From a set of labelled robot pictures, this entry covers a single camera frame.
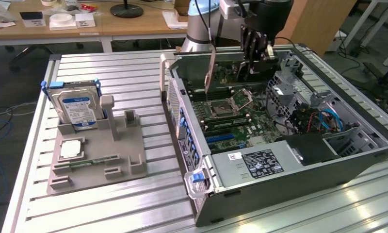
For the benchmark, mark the white paper slip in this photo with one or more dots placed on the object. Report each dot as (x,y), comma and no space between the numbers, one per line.
(2,25)

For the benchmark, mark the perforated metal drive cage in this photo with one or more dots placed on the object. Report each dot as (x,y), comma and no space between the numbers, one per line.
(287,92)

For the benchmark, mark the green motherboard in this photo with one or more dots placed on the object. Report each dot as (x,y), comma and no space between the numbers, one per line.
(245,132)

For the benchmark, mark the clear plastic bag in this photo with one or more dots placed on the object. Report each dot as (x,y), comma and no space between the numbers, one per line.
(0,12)

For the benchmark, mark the grey power supply unit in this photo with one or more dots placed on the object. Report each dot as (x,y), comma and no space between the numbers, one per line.
(232,170)

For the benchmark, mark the black CPU socket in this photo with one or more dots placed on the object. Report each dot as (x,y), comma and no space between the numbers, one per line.
(219,108)

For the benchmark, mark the white desk frame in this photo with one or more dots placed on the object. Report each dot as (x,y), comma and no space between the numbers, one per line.
(372,21)

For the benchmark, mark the silver CPU chip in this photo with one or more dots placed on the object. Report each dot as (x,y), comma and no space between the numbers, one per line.
(70,148)

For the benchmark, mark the beige tape roll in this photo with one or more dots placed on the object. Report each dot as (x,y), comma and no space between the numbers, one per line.
(46,3)

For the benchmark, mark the blue case latch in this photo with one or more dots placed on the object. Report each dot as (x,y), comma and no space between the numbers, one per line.
(197,177)

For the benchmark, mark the metal disk bay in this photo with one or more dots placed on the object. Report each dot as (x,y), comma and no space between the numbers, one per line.
(359,143)

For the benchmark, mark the wooden desk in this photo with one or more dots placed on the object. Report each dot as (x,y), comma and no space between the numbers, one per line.
(18,34)

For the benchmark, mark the silver chipset heatsink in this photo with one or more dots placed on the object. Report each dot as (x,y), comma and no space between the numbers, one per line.
(257,140)

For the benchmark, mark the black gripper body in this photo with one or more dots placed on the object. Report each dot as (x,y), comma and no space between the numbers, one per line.
(271,17)

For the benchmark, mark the small white box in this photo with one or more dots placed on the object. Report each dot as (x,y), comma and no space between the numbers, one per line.
(85,21)

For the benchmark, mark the green GPU card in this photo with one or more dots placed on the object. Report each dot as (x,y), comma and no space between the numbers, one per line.
(224,72)

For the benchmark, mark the brown cardboard box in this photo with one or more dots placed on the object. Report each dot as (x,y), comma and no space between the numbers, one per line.
(180,8)

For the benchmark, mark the RAM stick with white label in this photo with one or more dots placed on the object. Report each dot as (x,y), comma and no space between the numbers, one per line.
(228,122)

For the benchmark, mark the black office chair base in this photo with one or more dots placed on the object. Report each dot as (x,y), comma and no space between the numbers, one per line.
(28,55)

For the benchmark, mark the metal socket cover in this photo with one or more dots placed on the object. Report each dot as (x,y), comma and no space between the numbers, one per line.
(233,97)

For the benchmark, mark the blue card retainer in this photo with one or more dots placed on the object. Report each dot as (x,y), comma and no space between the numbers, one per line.
(188,136)

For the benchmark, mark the wooden cabinet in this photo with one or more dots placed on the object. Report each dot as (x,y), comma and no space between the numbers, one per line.
(309,24)

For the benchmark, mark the black round lamp base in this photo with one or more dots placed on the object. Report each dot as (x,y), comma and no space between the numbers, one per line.
(125,11)

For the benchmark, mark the black and white box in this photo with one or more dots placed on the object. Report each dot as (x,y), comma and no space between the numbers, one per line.
(32,19)

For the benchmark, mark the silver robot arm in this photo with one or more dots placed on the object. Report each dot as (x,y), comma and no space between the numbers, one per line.
(197,31)

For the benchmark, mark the grey parts rack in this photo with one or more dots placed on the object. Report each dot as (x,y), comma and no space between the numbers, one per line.
(96,174)

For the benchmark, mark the red small packet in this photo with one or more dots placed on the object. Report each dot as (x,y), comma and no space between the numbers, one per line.
(88,8)

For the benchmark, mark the green RAM stick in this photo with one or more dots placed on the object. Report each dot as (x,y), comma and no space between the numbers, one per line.
(84,163)

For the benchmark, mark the black open PC case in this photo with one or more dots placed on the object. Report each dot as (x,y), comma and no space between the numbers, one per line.
(277,199)

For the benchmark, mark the white paper stack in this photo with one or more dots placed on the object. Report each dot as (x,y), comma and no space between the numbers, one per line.
(175,23)

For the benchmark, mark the black expansion slot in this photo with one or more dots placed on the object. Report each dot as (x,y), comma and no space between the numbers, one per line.
(217,133)

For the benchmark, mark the hard disk with blue carrier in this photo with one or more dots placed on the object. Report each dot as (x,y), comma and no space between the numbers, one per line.
(77,109)

